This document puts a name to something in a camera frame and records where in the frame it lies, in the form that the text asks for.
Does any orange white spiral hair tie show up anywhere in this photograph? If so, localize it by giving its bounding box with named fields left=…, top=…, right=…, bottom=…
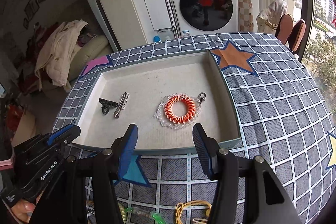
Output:
left=163, top=94, right=197, bottom=125

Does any black claw hair clip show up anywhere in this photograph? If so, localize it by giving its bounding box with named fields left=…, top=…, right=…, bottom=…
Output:
left=98, top=98, right=118, bottom=115

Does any clear crystal bead chain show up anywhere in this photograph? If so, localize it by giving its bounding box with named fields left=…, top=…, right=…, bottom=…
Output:
left=154, top=91, right=207, bottom=131

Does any silver rhinestone hair clip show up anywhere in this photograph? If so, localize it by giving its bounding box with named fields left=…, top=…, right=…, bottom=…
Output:
left=113, top=92, right=129, bottom=118

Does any yellow spiral hair tie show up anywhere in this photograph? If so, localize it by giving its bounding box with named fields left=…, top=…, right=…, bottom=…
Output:
left=117, top=202, right=129, bottom=224

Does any yellow gold cord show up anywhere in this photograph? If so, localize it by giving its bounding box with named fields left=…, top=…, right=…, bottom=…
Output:
left=174, top=199, right=213, bottom=224

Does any green translucent bangle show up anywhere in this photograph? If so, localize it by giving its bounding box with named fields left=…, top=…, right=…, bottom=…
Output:
left=125, top=207, right=166, bottom=224

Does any left hand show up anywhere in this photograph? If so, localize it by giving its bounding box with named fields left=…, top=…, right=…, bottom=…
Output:
left=10, top=193, right=42, bottom=223

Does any teal shallow tray box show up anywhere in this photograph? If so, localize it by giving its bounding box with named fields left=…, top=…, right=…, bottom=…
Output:
left=75, top=51, right=241, bottom=155

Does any cream jacket on sofa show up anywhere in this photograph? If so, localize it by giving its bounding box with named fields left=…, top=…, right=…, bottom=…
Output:
left=34, top=19, right=88, bottom=90

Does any light green sofa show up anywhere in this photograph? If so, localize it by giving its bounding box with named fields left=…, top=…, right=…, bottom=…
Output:
left=42, top=35, right=112, bottom=102

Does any white detergent bottle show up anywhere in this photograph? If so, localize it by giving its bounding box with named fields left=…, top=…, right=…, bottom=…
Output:
left=153, top=28, right=174, bottom=43

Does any checkered hanging towel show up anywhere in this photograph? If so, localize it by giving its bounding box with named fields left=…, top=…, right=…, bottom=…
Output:
left=238, top=0, right=254, bottom=32

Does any beige bag on chair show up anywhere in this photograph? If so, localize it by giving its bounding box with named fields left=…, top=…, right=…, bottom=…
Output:
left=256, top=0, right=288, bottom=35

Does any brown chair near window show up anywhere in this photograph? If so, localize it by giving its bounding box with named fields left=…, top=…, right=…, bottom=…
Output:
left=275, top=14, right=293, bottom=45

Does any white front-load washing machine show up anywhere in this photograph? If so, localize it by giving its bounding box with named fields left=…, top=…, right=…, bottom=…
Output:
left=166, top=0, right=239, bottom=38

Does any red handled mop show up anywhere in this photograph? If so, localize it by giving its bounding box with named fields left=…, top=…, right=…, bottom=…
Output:
left=164, top=0, right=179, bottom=39

